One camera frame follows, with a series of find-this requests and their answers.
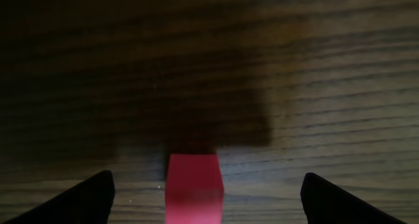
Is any red cube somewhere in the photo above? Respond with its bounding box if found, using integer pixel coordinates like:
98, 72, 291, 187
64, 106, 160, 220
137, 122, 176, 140
164, 153, 225, 224

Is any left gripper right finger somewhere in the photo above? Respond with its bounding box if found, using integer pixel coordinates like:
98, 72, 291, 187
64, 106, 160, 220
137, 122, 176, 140
300, 172, 409, 224

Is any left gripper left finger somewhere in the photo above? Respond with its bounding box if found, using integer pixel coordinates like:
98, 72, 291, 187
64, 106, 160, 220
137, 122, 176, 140
1, 170, 116, 224

